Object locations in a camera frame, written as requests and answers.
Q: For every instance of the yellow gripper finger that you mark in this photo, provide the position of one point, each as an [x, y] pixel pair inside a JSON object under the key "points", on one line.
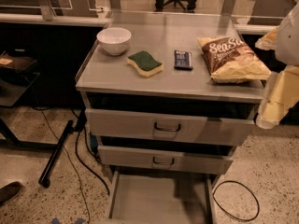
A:
{"points": [[281, 94], [268, 41]]}

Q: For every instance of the yellow green sponge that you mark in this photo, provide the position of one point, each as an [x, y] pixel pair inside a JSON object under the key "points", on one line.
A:
{"points": [[145, 64]]}

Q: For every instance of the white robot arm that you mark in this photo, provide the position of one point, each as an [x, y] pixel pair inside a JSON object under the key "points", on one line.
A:
{"points": [[287, 49]]}

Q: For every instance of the grey metal drawer cabinet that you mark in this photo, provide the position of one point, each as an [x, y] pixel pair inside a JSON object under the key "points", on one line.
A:
{"points": [[161, 35]]}

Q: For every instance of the middle grey drawer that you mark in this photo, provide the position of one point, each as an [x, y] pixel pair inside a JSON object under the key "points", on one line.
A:
{"points": [[165, 155]]}

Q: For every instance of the top grey drawer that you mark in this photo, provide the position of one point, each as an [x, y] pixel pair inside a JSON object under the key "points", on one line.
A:
{"points": [[169, 119]]}

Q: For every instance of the bottom grey open drawer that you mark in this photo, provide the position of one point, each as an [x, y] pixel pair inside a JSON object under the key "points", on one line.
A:
{"points": [[160, 197]]}

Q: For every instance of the brown yellow chip bag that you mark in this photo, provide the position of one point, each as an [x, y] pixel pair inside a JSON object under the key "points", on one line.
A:
{"points": [[230, 60]]}

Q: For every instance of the dark blue snack bar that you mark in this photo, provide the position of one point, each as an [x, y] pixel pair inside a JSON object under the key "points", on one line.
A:
{"points": [[183, 60]]}

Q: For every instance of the white ceramic bowl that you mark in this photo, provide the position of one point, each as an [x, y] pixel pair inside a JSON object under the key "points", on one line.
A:
{"points": [[114, 40]]}

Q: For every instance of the black table leg bar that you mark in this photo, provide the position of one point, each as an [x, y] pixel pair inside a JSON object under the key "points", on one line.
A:
{"points": [[44, 179]]}

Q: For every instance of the dark side table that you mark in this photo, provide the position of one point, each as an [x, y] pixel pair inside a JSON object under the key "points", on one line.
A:
{"points": [[17, 74]]}

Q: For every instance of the dark shoe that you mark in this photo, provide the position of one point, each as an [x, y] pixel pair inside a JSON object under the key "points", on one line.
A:
{"points": [[9, 192]]}

